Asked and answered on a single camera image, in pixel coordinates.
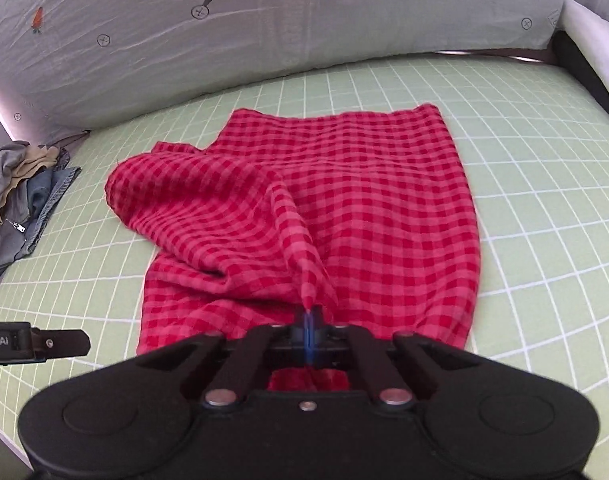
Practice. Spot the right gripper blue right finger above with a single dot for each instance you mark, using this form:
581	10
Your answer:
364	358

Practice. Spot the beige garment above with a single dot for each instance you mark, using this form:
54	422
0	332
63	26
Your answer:
36	157

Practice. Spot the green grid cutting mat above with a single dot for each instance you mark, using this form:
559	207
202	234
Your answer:
535	146

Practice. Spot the white folded cloth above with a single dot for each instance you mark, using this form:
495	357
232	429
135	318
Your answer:
590	34

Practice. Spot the blue denim garment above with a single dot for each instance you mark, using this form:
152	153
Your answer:
30	207

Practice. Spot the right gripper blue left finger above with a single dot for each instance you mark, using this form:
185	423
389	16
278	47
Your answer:
248	363

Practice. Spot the grey carrot print storage bag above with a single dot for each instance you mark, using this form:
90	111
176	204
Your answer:
84	64

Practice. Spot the red checkered cloth garment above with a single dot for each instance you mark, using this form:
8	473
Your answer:
367	215

